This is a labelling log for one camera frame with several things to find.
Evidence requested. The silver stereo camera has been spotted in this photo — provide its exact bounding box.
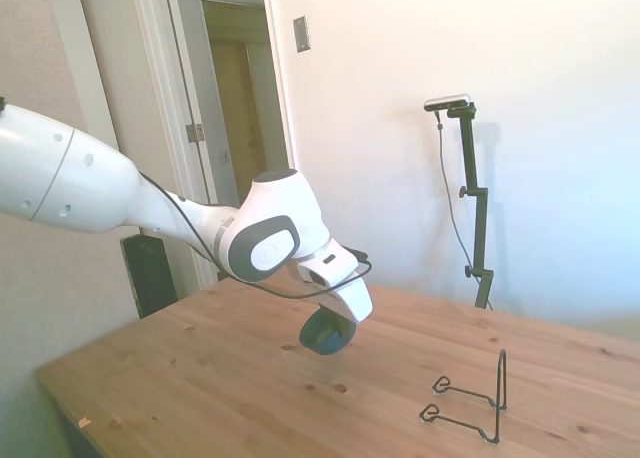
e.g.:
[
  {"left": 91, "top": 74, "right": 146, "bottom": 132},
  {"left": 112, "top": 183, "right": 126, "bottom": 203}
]
[{"left": 423, "top": 93, "right": 474, "bottom": 114}]

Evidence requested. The black articulated camera stand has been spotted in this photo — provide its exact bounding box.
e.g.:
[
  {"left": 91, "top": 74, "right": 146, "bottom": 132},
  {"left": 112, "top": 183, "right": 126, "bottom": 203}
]
[{"left": 446, "top": 102, "right": 496, "bottom": 310}]

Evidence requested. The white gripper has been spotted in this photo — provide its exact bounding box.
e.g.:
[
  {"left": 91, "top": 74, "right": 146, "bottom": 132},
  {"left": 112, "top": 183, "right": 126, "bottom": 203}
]
[{"left": 293, "top": 242, "right": 374, "bottom": 341}]

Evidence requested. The blue cup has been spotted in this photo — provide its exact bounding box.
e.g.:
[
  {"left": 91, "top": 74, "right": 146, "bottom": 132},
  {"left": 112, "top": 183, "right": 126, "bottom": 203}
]
[{"left": 298, "top": 307, "right": 358, "bottom": 356}]

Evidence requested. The grey wall switch plate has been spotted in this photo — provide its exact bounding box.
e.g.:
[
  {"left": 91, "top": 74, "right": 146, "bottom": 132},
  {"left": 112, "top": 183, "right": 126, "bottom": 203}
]
[{"left": 292, "top": 14, "right": 313, "bottom": 55}]

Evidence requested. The wooden hallway door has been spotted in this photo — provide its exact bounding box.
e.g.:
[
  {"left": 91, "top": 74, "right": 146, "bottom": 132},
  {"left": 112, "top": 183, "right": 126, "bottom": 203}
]
[{"left": 208, "top": 40, "right": 275, "bottom": 179}]

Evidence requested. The white open door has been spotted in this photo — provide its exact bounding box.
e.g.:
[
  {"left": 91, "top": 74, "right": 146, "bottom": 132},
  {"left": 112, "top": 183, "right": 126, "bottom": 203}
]
[{"left": 163, "top": 0, "right": 247, "bottom": 214}]

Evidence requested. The black box behind table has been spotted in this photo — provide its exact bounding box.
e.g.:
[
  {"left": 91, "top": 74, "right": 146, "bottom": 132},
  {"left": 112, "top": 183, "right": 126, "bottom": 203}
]
[{"left": 120, "top": 233, "right": 180, "bottom": 320}]

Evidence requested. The black wire display stand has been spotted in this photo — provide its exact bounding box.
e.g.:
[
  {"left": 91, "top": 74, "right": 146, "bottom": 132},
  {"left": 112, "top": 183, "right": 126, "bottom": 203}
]
[{"left": 418, "top": 348, "right": 509, "bottom": 445}]

